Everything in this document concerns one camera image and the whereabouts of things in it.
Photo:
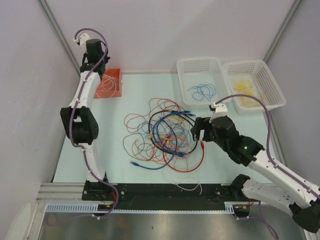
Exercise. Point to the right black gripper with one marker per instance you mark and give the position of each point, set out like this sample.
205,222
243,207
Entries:
200,124

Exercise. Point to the right white plastic basket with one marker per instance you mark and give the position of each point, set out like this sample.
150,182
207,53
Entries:
254,78

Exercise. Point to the left aluminium corner post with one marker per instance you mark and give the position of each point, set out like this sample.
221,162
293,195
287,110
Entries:
53,23

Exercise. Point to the right aluminium corner post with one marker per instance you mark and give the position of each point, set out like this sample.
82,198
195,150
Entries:
283,28

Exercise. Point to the white slotted cable duct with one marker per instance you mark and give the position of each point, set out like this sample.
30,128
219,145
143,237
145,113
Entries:
86,208

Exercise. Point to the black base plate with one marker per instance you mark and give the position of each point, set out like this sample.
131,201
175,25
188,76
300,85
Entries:
169,197

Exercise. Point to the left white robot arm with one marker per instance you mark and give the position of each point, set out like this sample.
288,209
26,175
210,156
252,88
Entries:
78,121

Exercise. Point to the left white plastic basket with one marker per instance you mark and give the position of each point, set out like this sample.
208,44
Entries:
202,81

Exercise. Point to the white plastic basket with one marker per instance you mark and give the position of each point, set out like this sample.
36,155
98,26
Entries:
254,78
202,81

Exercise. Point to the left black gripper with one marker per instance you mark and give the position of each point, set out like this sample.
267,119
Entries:
106,59

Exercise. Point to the aluminium corner post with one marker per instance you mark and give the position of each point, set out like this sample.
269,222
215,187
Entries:
53,23
283,28

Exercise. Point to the orange plastic box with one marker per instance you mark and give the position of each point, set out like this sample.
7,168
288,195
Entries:
110,85

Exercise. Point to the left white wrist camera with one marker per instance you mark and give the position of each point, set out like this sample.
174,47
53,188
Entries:
82,39

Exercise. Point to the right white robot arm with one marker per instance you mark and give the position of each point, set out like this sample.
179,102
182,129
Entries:
293,195

